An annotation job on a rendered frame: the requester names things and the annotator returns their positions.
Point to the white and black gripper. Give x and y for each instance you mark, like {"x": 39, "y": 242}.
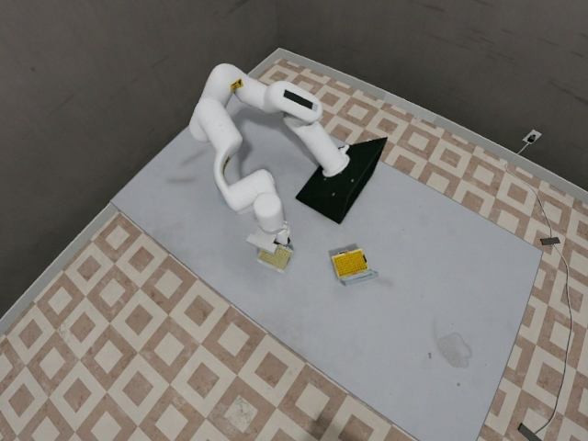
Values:
{"x": 282, "y": 237}

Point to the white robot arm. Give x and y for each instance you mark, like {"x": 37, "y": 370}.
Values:
{"x": 301, "y": 108}

